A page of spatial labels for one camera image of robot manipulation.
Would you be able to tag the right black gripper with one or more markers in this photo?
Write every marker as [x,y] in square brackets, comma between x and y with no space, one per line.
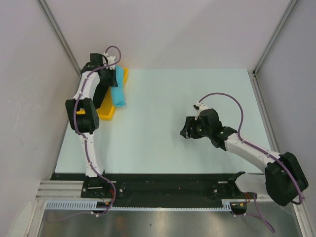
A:
[190,122]

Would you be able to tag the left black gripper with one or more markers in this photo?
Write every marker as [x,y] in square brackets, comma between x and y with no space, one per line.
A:
[112,82]

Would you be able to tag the turquoise t-shirt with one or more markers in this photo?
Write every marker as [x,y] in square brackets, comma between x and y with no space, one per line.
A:
[117,92]

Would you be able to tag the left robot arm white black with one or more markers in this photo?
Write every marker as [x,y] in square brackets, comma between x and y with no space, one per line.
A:
[84,119]

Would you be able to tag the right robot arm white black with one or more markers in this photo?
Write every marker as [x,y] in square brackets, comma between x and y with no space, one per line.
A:
[282,178]

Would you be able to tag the rolled black t-shirt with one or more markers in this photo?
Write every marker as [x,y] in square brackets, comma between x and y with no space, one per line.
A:
[99,95]

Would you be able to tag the yellow plastic tray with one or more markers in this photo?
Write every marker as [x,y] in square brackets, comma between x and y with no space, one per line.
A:
[111,108]

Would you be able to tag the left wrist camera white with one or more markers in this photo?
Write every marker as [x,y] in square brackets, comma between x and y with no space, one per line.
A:
[108,59]

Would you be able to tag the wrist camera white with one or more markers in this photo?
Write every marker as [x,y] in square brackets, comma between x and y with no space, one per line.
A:
[199,107]
[108,59]

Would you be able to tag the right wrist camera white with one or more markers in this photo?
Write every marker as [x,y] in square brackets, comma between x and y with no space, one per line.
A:
[199,107]

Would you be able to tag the grey slotted cable duct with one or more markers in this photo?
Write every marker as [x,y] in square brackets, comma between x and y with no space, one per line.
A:
[99,206]

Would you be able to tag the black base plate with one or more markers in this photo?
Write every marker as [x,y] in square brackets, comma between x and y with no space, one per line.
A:
[157,190]

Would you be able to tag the left aluminium frame post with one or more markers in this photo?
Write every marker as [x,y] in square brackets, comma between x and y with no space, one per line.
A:
[48,14]

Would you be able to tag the aluminium frame post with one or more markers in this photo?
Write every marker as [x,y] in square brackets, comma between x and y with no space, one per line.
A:
[276,33]
[48,14]

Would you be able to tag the right aluminium frame post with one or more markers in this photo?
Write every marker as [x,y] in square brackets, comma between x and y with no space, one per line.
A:
[276,33]

